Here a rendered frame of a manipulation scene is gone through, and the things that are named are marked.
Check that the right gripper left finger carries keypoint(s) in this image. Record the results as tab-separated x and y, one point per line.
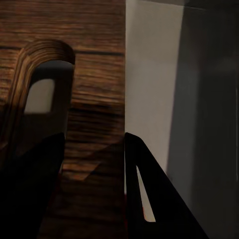
26	186

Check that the drop in sink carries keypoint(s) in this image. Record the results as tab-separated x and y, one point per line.
181	99

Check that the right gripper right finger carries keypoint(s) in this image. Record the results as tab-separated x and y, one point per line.
173	218

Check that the cutting board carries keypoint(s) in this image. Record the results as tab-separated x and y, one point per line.
90	34

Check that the parer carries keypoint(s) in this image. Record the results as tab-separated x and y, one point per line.
57	188

